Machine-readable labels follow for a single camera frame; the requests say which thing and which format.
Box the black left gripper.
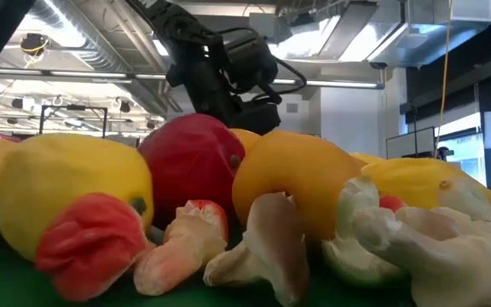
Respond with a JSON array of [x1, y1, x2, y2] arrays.
[[166, 25, 283, 136]]

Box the large orange mango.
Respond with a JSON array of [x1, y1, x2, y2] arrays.
[[228, 127, 263, 155]]

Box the red apple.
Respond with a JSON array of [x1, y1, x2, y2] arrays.
[[137, 113, 246, 229]]

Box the brown white mushroom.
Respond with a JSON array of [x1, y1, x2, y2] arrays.
[[202, 191, 311, 307]]

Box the peach mushroom with red cap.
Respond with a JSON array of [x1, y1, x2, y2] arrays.
[[132, 199, 230, 298]]

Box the long ceiling light strip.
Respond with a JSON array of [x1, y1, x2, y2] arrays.
[[0, 67, 385, 90]]

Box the small red mushroom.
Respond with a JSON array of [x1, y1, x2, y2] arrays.
[[378, 194, 407, 213]]

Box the black station frame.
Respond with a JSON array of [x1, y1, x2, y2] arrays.
[[38, 104, 109, 138]]

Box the ceiling cable reel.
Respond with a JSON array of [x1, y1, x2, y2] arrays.
[[18, 32, 51, 57]]

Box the silver ventilation duct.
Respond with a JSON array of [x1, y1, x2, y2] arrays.
[[367, 0, 491, 69]]

